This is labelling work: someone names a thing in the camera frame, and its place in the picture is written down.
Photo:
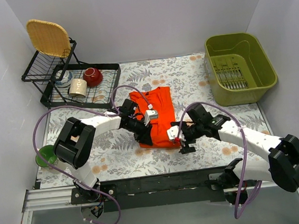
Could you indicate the dark red bowl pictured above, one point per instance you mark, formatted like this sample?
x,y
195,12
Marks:
x,y
93,77

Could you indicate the floral patterned table cloth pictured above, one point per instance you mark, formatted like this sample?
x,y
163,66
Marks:
x,y
116,155

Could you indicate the orange t shirt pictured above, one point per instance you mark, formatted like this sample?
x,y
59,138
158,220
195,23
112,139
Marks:
x,y
160,99

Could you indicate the woven yellow rattan tray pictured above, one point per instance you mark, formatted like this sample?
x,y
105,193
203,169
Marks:
x,y
49,38

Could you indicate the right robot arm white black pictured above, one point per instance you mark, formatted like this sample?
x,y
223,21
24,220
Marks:
x,y
279,156

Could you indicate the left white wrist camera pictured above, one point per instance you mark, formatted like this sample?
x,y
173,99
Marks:
x,y
150,115

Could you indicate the olive green plastic tub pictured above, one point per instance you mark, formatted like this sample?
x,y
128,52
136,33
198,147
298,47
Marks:
x,y
238,70

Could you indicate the aluminium rail frame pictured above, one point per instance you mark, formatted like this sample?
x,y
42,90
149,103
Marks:
x,y
271,206

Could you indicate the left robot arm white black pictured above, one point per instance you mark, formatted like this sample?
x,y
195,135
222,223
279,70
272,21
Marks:
x,y
74,143

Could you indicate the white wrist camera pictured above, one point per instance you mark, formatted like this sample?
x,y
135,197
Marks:
x,y
174,133
150,115

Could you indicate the green cup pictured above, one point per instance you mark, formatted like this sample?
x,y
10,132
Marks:
x,y
47,153

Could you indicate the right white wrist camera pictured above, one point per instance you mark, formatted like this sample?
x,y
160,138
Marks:
x,y
174,133

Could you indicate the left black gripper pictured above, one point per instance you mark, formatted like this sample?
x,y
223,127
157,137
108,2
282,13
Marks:
x,y
145,133

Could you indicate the black mounting base plate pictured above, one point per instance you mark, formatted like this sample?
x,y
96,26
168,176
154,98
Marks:
x,y
157,190

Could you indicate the blue white patterned bowl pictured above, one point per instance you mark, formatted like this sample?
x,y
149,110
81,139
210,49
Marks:
x,y
65,80

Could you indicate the cream ceramic mug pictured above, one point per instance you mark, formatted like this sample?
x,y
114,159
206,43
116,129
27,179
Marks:
x,y
78,88

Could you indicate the black wire dish rack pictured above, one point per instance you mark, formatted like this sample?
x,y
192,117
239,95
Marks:
x,y
41,73

